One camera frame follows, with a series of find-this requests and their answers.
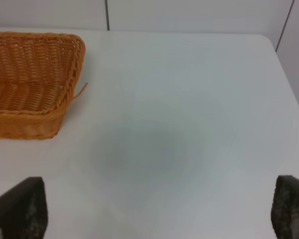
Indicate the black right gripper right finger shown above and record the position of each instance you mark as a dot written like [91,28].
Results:
[285,208]

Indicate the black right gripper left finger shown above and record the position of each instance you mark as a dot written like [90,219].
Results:
[24,211]

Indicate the orange woven wicker basket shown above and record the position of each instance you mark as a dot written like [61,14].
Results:
[38,76]

